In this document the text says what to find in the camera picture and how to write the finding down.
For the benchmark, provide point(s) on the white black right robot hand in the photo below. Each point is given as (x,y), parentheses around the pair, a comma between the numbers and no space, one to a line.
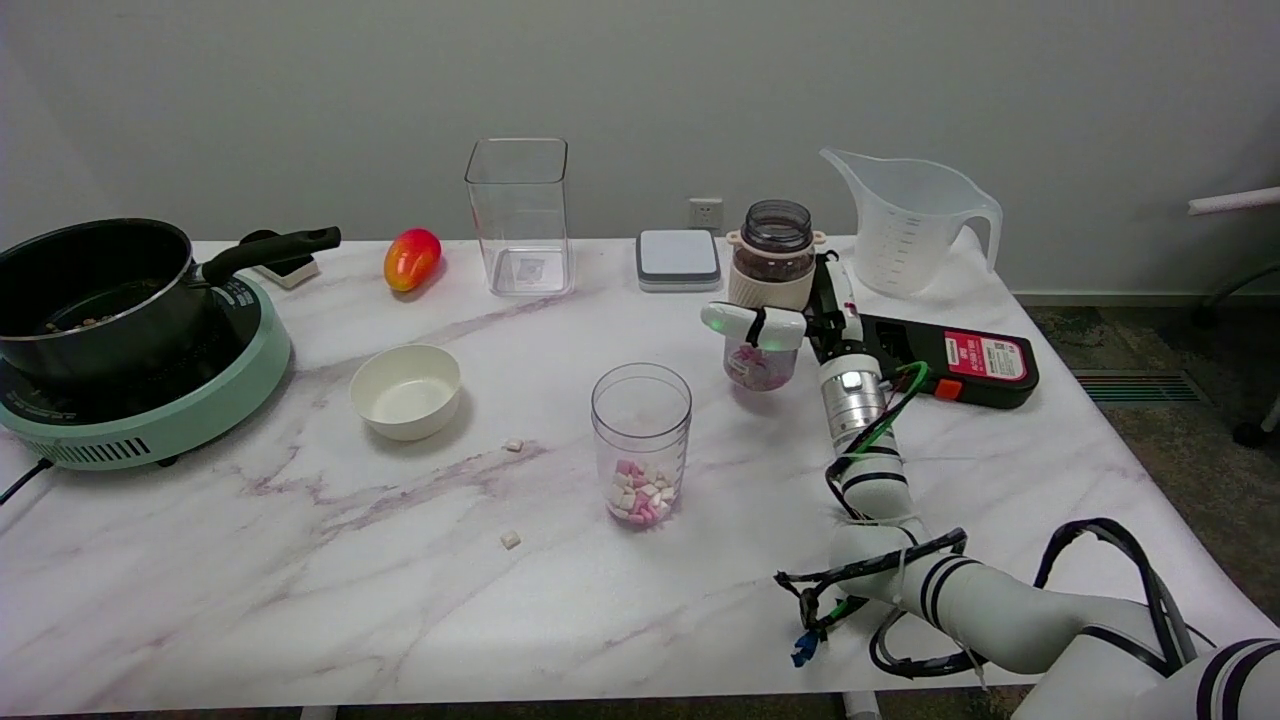
(835,310)

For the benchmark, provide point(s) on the clear bottle with candies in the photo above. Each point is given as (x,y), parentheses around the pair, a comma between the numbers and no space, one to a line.
(770,265)

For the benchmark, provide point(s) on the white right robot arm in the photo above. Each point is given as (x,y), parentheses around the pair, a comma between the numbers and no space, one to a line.
(1000,610)

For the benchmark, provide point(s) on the translucent measuring jug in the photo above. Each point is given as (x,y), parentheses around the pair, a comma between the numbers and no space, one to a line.
(910,230)

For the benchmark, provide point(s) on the black device with red label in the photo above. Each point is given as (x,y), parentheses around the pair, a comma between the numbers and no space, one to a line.
(965,365)

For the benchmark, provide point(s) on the grey white kitchen scale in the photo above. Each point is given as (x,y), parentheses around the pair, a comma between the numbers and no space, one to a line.
(678,258)

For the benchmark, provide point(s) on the clear plastic cup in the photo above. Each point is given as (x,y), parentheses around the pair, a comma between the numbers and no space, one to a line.
(641,420)

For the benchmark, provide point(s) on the pink white candy pile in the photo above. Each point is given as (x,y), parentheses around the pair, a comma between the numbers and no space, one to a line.
(640,495)

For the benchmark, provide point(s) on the floor vent grille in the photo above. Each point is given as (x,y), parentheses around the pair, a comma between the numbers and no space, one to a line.
(1140,387)

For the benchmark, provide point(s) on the clear square container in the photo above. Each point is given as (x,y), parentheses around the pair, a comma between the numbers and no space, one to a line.
(520,220)

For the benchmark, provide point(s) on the white table leg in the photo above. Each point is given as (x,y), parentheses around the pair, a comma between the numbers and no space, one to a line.
(318,713)
(860,705)

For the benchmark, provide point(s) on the white rod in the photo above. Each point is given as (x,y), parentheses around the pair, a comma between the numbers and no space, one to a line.
(1235,201)

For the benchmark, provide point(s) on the red yellow mango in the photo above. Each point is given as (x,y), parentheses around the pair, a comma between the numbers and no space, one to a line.
(411,260)

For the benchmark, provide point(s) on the black chair leg with caster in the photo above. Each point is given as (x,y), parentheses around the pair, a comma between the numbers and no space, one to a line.
(1252,432)

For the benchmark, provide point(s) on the white bowl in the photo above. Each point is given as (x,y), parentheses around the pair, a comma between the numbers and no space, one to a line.
(405,392)

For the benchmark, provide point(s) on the small black white box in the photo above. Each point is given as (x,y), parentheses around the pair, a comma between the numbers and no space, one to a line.
(292,270)

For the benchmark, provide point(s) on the green induction cooker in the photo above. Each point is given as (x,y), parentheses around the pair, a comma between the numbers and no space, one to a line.
(160,430)

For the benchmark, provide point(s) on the white wall socket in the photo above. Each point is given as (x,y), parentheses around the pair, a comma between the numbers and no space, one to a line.
(705,213)

